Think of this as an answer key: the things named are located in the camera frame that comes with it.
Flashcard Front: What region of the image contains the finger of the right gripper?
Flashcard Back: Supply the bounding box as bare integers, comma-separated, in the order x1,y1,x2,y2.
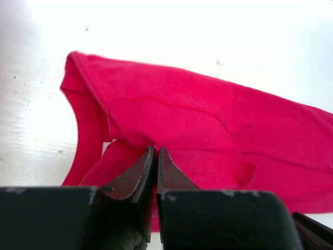
292,212,333,250

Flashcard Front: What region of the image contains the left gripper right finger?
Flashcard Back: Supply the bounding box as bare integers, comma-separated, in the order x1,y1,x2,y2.
156,148,302,249

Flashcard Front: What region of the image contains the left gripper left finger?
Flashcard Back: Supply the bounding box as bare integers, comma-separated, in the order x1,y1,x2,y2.
1,146,154,249

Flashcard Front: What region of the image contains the magenta t shirt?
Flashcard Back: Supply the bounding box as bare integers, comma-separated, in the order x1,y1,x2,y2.
60,52,332,214

